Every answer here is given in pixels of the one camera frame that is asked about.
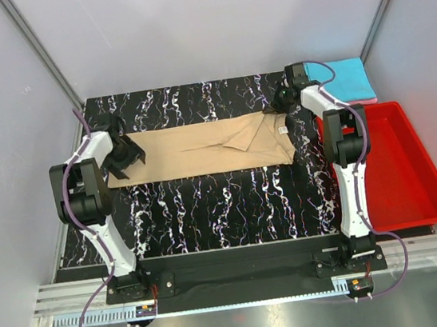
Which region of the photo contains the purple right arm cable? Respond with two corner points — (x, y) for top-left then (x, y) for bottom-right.
(277, 52), (414, 309)

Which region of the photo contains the white slotted cable duct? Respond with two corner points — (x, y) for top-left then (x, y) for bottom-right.
(53, 305), (157, 327)

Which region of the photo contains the left aluminium corner post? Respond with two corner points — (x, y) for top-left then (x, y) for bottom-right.
(0, 0), (84, 109)

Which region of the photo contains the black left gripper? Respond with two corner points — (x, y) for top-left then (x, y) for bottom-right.
(100, 134), (148, 181)

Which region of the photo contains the red plastic bin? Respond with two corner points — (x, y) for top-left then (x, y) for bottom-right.
(316, 94), (437, 241)

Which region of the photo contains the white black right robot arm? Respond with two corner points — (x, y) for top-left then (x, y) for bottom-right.
(263, 62), (376, 272)

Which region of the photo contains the beige t shirt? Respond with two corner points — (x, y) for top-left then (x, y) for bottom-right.
(108, 112), (296, 189)

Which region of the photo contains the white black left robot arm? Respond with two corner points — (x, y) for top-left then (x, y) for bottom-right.
(49, 114), (151, 304)

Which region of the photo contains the folded light blue t shirt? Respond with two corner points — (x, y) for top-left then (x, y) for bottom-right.
(305, 58), (377, 104)

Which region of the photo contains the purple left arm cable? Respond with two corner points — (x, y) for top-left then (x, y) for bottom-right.
(49, 102), (156, 327)

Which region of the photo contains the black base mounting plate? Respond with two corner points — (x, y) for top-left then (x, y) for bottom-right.
(101, 227), (390, 321)

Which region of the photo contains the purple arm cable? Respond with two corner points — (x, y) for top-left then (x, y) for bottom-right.
(277, 52), (414, 309)
(49, 102), (156, 327)

